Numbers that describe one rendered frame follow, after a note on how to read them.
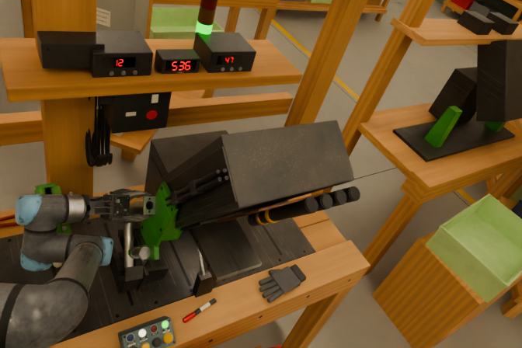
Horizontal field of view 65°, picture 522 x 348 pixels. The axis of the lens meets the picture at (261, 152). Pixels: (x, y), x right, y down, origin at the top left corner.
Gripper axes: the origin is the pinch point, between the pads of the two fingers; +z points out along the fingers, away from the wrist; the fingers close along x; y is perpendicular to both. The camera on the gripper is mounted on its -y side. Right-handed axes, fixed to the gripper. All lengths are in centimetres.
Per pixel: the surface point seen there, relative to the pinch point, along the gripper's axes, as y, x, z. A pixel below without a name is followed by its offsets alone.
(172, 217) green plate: 11.5, -3.1, 2.5
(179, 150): -5.5, 18.5, 14.7
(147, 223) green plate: -2.9, -5.7, 2.3
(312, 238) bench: 1, -16, 78
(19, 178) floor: -185, 13, 4
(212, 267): 15.3, -18.6, 14.3
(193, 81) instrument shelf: 15.7, 37.1, 6.4
